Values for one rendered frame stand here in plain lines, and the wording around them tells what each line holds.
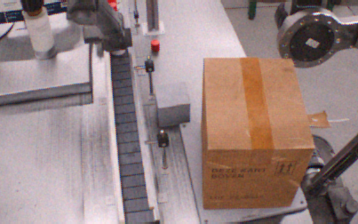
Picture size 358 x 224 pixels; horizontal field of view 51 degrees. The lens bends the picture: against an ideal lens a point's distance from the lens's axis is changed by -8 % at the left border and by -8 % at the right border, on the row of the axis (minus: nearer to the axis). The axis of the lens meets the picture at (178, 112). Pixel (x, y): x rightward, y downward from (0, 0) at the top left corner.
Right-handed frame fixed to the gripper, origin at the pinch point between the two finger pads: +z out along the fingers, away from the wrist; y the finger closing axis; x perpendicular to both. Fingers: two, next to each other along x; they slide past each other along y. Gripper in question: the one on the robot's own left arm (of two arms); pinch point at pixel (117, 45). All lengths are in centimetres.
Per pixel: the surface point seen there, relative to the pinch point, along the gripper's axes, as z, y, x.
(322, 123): 87, -113, 37
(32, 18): -6.1, 28.4, -13.0
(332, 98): 99, -130, 23
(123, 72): -0.4, -1.1, 9.7
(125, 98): -7.8, -0.6, 19.6
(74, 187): -20, 18, 45
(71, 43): 12.5, 17.6, -7.2
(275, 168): -48, -32, 46
